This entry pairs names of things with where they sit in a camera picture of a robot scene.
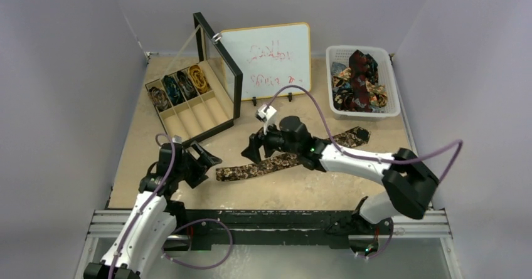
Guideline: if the grey patterned rolled tie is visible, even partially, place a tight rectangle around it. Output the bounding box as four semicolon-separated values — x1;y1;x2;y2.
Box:
148;87;171;112

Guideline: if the yellow rolled tie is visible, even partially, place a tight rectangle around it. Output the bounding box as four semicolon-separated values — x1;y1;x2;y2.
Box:
188;65;210;94

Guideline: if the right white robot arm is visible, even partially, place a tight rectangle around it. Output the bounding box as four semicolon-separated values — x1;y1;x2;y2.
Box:
241;116;439;233

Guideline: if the dark red tie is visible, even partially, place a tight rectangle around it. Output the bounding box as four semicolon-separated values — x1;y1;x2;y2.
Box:
348;50;379;112

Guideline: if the black tie storage box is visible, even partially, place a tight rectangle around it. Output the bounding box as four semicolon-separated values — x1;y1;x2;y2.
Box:
145;13;243;145

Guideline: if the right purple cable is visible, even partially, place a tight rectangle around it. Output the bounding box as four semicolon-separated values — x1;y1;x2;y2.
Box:
255;85;464;260

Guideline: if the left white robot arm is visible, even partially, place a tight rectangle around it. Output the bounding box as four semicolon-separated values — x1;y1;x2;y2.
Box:
83;142;222;278

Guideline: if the brown floral black tie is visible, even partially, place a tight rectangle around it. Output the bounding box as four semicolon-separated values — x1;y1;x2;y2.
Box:
215;127;371;182

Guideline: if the white plastic basket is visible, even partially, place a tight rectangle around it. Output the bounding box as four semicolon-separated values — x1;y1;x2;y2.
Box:
326;45;401;121

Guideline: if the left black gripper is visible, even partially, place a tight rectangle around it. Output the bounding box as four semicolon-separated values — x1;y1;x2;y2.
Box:
174;142;220;187

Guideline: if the small whiteboard with stand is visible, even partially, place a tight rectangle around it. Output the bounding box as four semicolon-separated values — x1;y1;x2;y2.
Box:
221;22;312;100

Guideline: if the dark grey rolled tie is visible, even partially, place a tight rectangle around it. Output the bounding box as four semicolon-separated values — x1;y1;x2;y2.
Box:
176;71;198;100

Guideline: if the blue dark rolled tie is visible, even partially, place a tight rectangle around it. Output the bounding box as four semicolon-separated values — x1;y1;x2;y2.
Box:
162;75;184;106

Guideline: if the black aluminium mounting rail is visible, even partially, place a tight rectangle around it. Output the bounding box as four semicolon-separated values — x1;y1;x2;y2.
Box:
85;208;453;253

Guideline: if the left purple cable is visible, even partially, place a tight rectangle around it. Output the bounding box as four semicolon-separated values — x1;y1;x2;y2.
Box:
107;133;233;279

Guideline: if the colourful patterned tie pile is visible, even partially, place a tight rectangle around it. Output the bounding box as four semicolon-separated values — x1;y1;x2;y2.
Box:
331;67;388;113

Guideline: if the purple cable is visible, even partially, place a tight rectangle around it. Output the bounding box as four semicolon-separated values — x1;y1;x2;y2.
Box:
107;133;233;279
255;85;464;260

